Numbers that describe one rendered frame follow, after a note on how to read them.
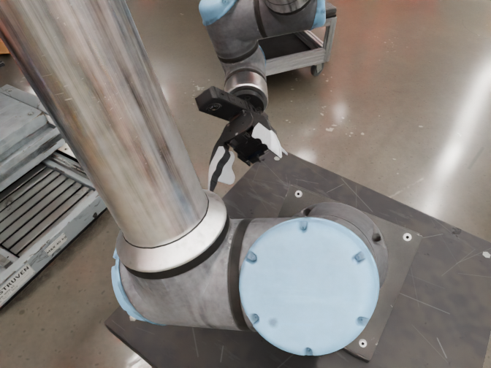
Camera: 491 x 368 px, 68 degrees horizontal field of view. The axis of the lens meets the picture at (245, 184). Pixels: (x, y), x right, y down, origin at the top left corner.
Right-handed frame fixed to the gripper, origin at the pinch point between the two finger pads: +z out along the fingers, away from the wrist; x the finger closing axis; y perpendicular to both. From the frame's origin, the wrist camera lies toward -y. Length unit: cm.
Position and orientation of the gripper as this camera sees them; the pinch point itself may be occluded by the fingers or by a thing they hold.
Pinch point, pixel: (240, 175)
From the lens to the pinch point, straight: 59.7
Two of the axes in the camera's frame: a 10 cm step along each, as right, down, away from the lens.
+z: 0.1, 7.9, -6.1
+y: 6.3, 4.7, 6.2
